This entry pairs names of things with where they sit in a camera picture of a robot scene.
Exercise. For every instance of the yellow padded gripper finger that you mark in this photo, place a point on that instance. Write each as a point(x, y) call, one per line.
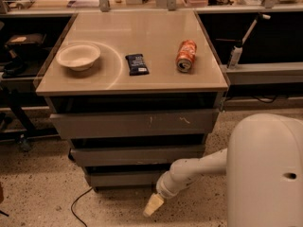
point(154, 203)

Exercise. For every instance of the grey bottom drawer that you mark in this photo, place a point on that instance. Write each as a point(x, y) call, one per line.
point(131, 178)

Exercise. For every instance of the grey drawer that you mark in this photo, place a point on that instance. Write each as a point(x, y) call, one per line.
point(128, 124)
point(131, 178)
point(135, 155)

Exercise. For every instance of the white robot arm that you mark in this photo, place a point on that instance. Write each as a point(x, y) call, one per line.
point(263, 165)

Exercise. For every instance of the grey middle drawer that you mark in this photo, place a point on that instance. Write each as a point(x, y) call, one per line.
point(135, 155)

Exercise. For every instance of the grey top drawer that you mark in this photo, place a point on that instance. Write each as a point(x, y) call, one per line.
point(128, 124)

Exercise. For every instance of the grey drawer cabinet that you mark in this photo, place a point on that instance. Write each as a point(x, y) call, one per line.
point(107, 87)

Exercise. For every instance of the dark blue snack bag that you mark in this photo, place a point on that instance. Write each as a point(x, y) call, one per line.
point(137, 66)

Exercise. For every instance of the orange soda can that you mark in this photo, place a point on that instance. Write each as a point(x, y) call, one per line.
point(186, 55)

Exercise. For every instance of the white bottle with nozzle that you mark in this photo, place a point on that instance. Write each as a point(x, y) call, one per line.
point(236, 51)

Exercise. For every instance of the white paper bowl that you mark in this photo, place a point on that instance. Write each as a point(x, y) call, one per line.
point(78, 57)

